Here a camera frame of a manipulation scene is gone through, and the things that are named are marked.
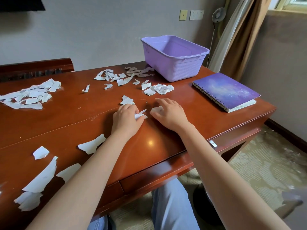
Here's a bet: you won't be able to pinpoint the person's left hand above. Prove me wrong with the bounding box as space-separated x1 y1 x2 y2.
111 103 146 142

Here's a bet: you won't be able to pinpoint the person's right hand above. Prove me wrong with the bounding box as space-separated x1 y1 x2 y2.
149 97 192 133

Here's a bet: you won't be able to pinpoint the purple plastic basket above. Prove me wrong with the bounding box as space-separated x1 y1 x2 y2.
140 35 210 82

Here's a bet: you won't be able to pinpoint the purple spiral notebook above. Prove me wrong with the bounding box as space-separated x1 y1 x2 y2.
192 72 261 113

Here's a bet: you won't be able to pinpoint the small round trash bin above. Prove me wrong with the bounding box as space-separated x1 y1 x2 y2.
193 183 225 227

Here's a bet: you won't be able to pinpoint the white paper scraps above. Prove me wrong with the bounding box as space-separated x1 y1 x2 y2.
0 67 175 212

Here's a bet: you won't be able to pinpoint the person's left forearm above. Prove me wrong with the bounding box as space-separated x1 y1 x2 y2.
25 131 131 230

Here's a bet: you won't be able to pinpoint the person's right forearm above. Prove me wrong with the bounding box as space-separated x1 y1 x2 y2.
178 123 292 230

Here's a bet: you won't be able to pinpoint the brown wooden desk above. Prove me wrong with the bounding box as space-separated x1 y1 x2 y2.
0 61 277 230

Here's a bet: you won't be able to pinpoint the person's blue jeans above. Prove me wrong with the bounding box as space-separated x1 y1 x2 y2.
87 178 201 230

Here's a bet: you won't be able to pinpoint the white sheer curtain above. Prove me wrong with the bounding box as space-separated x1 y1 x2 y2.
208 0 255 73

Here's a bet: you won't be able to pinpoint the brown curtain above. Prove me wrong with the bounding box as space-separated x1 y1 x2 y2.
219 0 273 82

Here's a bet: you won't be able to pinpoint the standing floor fan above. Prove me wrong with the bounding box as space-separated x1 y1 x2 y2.
206 7 227 69

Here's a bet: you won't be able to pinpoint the white bed sheet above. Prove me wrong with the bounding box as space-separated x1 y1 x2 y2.
274 189 307 230

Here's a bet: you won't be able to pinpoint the yellowish wall pipe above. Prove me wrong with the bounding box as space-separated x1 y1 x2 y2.
217 0 232 39

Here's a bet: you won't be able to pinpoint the black wall television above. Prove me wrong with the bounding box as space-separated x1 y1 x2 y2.
0 0 46 12

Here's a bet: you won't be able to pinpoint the window frame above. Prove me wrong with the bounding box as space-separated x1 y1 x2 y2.
267 0 307 13

